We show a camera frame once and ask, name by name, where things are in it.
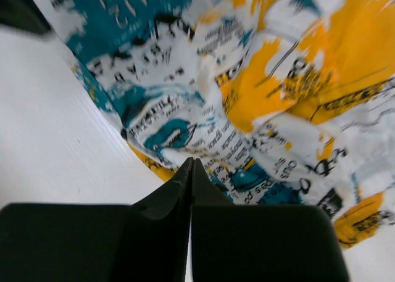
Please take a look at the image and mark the patterned white yellow teal shorts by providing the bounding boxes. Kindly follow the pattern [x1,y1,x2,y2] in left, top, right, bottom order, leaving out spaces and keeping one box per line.
[23,0,395,249]

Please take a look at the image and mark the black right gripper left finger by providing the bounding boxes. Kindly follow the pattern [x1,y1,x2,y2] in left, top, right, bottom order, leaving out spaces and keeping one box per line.
[1,159,193,281]

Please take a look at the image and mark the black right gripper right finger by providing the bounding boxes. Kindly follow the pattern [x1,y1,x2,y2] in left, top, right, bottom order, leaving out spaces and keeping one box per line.
[191,160,349,281]

